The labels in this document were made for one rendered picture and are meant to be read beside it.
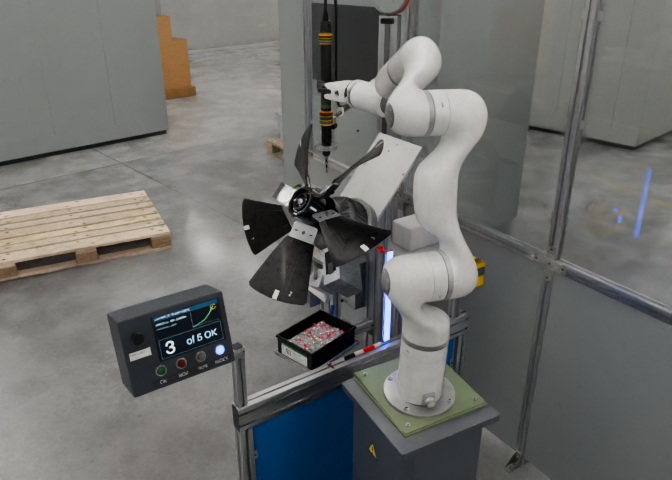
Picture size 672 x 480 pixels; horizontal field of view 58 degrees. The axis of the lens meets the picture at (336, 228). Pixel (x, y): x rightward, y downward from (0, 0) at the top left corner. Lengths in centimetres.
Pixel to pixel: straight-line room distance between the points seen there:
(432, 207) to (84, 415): 232
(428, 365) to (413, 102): 65
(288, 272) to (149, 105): 589
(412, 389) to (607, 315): 93
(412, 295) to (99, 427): 209
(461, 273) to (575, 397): 120
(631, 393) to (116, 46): 651
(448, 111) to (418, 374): 66
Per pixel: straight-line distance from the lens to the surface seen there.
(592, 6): 215
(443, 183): 136
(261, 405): 183
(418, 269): 141
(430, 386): 161
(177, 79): 1028
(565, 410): 261
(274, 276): 214
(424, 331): 149
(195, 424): 308
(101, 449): 308
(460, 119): 135
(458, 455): 171
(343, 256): 194
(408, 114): 130
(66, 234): 494
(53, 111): 742
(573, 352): 246
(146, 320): 149
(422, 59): 140
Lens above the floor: 201
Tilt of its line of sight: 24 degrees down
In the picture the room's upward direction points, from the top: straight up
